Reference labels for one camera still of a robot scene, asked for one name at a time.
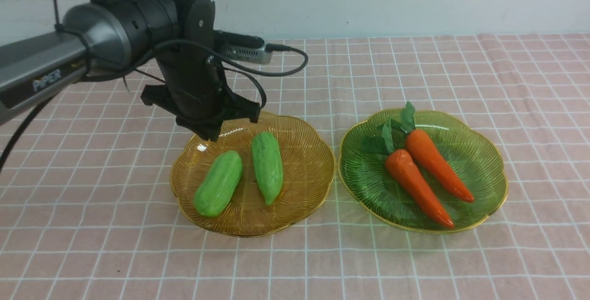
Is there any green toy cucumber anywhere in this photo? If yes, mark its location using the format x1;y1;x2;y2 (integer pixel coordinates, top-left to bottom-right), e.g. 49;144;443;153
251;131;284;206
193;150;243;218

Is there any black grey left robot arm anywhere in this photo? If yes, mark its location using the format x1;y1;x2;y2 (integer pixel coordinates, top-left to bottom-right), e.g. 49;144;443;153
1;0;267;165

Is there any orange toy carrot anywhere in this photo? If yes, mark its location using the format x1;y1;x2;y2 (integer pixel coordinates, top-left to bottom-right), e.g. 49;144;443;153
361;125;455;229
389;102;475;203

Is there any amber ribbed plastic plate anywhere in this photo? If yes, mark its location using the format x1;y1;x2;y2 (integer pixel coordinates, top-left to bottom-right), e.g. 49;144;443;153
170;112;335;237

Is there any green ribbed plastic plate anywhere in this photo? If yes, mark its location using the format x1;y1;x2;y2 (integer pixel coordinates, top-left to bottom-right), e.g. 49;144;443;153
338;108;508;234

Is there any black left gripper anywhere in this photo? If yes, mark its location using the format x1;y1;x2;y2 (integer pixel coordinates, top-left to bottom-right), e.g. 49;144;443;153
141;42;262;142

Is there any pink checked tablecloth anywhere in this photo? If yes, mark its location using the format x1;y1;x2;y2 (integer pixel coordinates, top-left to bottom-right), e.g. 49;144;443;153
0;34;590;300

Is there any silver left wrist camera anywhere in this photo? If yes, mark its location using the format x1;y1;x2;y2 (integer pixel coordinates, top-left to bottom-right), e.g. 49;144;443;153
213;30;290;65

